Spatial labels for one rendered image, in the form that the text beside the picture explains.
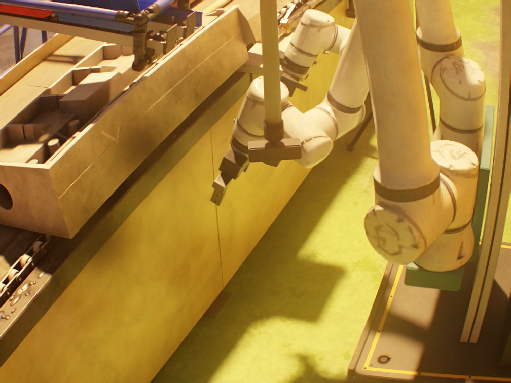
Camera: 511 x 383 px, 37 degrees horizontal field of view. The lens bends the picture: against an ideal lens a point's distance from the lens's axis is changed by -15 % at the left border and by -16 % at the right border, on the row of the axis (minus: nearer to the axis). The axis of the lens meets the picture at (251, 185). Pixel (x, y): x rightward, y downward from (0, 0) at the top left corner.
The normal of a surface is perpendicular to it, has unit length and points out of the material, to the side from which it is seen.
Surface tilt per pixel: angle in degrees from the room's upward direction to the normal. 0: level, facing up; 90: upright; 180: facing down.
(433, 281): 90
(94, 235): 90
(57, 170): 80
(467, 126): 90
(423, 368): 0
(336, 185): 0
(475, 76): 10
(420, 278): 90
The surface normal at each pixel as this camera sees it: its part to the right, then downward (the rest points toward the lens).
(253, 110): -0.64, 0.44
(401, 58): 0.20, 0.43
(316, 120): 0.29, -0.59
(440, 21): 0.06, 0.57
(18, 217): -0.43, 0.53
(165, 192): 0.90, 0.21
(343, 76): -0.79, 0.32
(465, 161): 0.11, -0.82
